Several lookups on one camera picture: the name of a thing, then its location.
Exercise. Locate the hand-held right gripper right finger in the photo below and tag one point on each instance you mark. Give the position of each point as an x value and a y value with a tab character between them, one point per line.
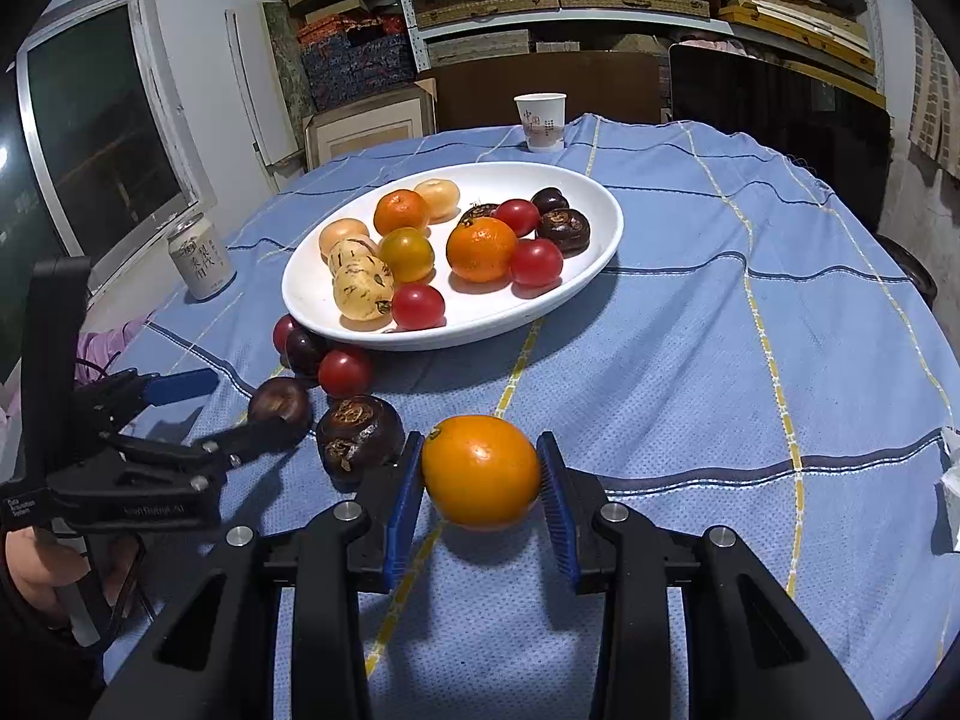
559	517

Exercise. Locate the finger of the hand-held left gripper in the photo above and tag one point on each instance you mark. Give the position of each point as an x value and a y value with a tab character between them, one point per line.
180	384
247	444

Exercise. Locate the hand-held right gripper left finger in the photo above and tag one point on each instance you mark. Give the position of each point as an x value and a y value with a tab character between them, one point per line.
401	510

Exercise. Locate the dark brown water chestnut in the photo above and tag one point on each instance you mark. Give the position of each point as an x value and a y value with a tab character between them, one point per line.
358	431
474	211
281	397
564	231

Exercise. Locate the smooth orange fruit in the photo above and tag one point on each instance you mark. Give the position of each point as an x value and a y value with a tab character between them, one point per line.
480	472

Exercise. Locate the white oval plate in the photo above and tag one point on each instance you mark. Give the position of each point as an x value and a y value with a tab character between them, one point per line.
315	292

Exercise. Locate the pale spotted potato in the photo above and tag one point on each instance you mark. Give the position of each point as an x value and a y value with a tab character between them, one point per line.
362	289

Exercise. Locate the pale yellow round fruit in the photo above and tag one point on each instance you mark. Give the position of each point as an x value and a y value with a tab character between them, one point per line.
439	196
349	253

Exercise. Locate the peach coloured round fruit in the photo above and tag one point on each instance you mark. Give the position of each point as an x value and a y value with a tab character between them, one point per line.
341	232

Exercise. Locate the yellow orange tomato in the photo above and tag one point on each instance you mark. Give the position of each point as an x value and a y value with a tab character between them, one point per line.
406	255

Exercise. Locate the large dimpled orange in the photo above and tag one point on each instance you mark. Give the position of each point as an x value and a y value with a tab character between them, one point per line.
481	249

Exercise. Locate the person's left forearm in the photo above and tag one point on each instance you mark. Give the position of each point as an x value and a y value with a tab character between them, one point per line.
37	667

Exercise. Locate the person's left hand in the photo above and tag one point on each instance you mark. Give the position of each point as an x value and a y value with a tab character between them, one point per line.
30	566

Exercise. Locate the pink cloth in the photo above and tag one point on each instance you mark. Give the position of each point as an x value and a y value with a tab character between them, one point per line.
97	349

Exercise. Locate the small dark plum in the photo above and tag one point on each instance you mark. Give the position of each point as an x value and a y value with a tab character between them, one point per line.
304	351
549	199

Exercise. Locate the dark red cherry tomato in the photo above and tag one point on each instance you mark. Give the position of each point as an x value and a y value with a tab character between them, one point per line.
282	331

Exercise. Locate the white beverage can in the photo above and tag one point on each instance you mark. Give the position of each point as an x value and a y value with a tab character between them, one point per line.
201	259

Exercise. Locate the blue checked tablecloth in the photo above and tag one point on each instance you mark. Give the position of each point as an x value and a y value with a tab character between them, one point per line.
675	390

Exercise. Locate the aluminium framed window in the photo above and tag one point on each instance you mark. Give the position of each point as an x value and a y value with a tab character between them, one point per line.
97	127

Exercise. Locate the small orange tangerine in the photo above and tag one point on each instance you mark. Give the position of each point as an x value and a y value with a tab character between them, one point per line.
401	211

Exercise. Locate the green patterned board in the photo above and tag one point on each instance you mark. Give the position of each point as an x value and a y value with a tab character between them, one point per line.
289	60

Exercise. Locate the pile of blue red boxes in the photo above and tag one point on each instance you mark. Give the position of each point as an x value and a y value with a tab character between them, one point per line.
352	60

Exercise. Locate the white crumpled tissue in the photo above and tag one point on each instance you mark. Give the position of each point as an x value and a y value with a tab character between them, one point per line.
949	495

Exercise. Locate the white paper cup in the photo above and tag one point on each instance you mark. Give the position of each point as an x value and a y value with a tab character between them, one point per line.
540	124

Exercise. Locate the brown wooden board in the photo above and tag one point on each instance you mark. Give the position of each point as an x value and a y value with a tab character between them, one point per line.
480	90

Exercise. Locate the dark round stool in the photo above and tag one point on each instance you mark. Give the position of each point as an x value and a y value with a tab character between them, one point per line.
911	266

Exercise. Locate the white metal shelf rack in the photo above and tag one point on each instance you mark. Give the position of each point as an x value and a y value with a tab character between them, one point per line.
411	7

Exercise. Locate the stack of tan flat boxes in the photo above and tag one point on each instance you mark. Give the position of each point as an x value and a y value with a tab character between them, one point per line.
637	0

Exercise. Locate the white wall conduit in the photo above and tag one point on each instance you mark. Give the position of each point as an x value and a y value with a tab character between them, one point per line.
240	75

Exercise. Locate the wooden picture frame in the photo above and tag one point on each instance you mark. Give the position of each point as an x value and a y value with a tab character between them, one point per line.
367	127

